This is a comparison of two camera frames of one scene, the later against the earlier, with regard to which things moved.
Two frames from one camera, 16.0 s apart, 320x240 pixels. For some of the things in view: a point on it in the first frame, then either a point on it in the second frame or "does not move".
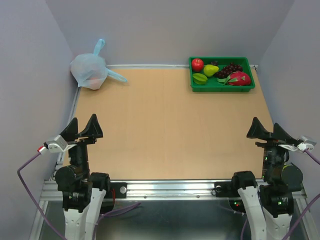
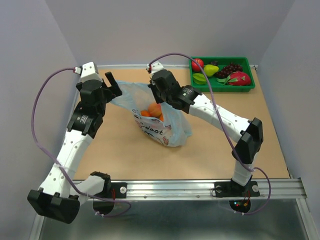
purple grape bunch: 227,70 does not move
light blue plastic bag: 90,70 to 175,130
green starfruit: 199,78 does not move
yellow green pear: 209,70 does not move
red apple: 197,64 does not move
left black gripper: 93,129 to 114,91
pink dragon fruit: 236,78 does not move
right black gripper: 278,134 to 153,88
